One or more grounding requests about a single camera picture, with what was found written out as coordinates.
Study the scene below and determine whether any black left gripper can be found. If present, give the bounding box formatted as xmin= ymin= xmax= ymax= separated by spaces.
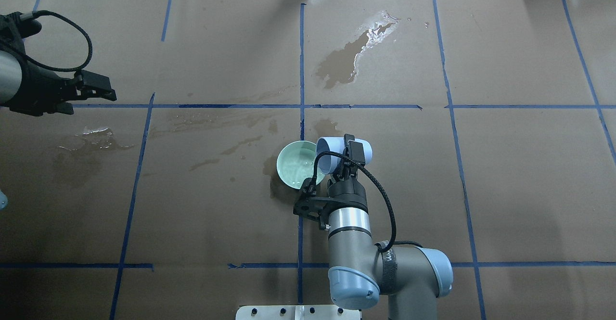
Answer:
xmin=7 ymin=65 xmax=117 ymax=116

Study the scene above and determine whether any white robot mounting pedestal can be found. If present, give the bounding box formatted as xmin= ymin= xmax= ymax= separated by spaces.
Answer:
xmin=235 ymin=305 xmax=362 ymax=320

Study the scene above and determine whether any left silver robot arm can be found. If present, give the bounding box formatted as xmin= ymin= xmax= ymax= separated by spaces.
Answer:
xmin=0 ymin=51 xmax=117 ymax=116

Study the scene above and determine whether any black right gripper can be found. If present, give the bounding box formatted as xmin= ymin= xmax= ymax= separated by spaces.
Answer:
xmin=327 ymin=134 xmax=368 ymax=213

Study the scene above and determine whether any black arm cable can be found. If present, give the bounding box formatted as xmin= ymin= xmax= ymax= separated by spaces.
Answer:
xmin=0 ymin=10 xmax=93 ymax=87
xmin=313 ymin=153 xmax=424 ymax=253

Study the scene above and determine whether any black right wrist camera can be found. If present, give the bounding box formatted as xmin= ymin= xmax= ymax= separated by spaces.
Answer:
xmin=293 ymin=184 xmax=333 ymax=230

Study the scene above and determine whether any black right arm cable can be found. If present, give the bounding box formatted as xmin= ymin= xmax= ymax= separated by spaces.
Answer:
xmin=313 ymin=153 xmax=424 ymax=253

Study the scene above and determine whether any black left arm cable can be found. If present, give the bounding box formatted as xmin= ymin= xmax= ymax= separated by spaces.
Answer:
xmin=0 ymin=10 xmax=93 ymax=87

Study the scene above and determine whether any blue plastic cup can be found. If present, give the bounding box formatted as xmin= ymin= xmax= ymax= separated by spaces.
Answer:
xmin=315 ymin=137 xmax=373 ymax=175

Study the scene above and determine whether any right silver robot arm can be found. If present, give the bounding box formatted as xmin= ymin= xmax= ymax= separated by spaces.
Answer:
xmin=317 ymin=135 xmax=454 ymax=320

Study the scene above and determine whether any mint green bowl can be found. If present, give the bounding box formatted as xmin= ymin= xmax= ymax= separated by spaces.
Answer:
xmin=276 ymin=141 xmax=317 ymax=189

